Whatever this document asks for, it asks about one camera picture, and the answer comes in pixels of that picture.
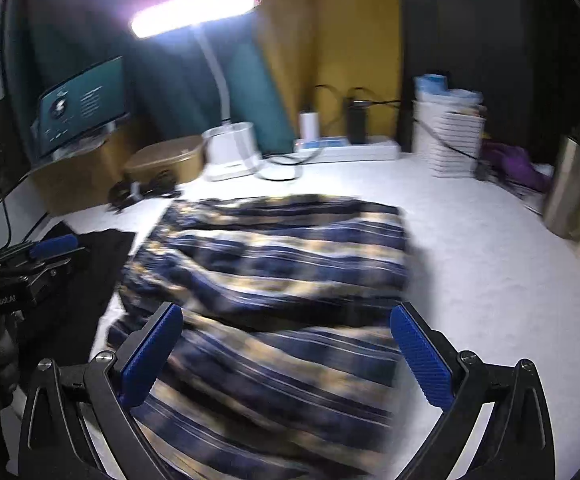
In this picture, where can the blue white packet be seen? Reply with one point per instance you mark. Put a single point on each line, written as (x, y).
(434, 86)

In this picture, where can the brown lidded box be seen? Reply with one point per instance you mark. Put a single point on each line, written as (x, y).
(165, 162)

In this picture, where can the person's left hand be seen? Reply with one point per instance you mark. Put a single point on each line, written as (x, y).
(5, 350)

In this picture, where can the white ribbed container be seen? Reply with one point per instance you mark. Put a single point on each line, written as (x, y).
(449, 137)

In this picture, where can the teal padded panel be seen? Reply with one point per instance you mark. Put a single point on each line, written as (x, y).
(180, 85)

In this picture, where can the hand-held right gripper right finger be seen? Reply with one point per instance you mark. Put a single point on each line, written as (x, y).
(422, 360)

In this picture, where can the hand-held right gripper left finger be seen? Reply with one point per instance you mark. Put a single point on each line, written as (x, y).
(150, 365)

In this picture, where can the white desk lamp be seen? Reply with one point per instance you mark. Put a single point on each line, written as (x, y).
(195, 12)

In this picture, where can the blue plaid pants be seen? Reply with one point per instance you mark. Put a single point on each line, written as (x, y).
(270, 280)

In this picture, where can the white charger plug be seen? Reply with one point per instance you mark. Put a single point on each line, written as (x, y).
(310, 125)

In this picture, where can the stainless steel tumbler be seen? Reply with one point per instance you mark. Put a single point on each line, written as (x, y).
(569, 190)

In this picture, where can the black cloth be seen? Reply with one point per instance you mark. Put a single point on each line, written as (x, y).
(90, 270)

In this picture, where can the purple cloth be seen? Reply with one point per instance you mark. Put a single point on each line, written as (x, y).
(512, 162)

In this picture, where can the black power adapter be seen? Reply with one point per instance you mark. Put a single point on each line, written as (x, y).
(355, 120)

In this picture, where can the white power strip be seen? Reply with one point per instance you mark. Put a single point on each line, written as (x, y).
(347, 148)

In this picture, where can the tablet screen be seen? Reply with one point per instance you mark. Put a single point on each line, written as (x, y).
(80, 105)

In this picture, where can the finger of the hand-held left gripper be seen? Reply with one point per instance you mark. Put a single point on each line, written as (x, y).
(52, 247)
(60, 266)

